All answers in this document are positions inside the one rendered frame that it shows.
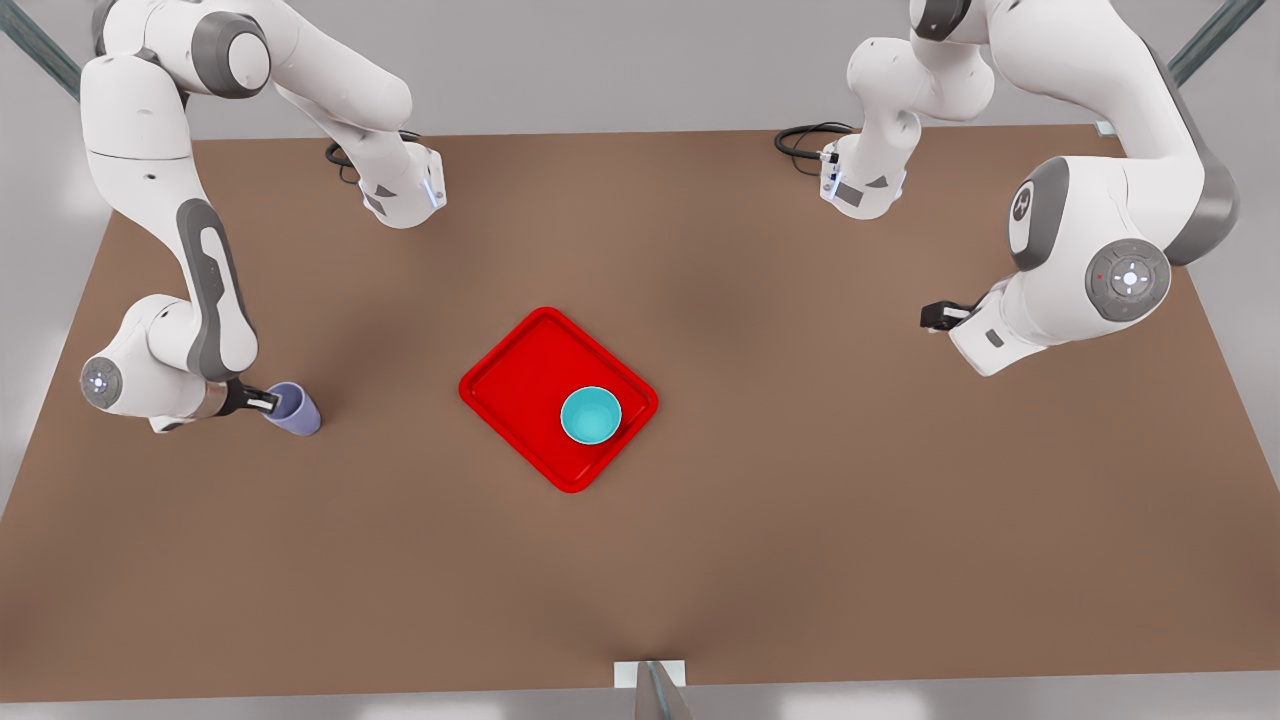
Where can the teal bowl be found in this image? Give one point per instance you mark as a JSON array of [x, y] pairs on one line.
[[591, 416]]

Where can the purple cup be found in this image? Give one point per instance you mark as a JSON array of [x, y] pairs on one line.
[[297, 410]]

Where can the red tray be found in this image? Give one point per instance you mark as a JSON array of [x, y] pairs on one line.
[[520, 375]]

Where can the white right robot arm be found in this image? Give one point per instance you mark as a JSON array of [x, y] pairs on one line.
[[140, 140]]

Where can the silver frame post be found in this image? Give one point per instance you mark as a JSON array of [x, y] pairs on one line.
[[660, 695], [40, 48], [1208, 38]]

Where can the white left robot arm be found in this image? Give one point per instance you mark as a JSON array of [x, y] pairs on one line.
[[1110, 210]]

